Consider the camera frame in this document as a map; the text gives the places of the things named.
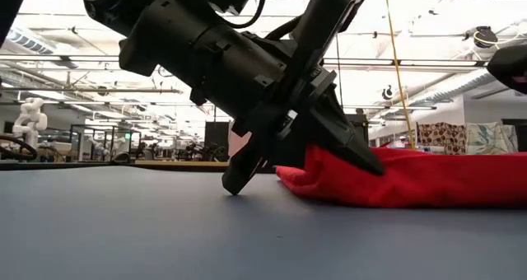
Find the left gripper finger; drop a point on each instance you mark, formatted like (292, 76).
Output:
(243, 171)
(341, 140)

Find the red towel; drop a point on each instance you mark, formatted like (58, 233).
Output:
(432, 181)

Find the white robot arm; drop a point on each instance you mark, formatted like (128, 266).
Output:
(31, 119)

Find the beige cloth sheet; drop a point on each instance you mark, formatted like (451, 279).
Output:
(236, 142)

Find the black panel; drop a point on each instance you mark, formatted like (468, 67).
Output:
(216, 142)

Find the dark cabinet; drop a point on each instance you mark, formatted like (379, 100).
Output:
(516, 133)

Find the floral green fabric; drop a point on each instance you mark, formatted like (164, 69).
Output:
(490, 138)

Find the brown patterned fabric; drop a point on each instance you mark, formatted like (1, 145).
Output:
(442, 135)

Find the long ceiling light bar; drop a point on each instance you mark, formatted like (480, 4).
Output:
(62, 58)

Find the black cage frame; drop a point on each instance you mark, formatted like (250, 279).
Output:
(105, 126)

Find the grey ceiling vent duct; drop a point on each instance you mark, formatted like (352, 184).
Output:
(29, 41)

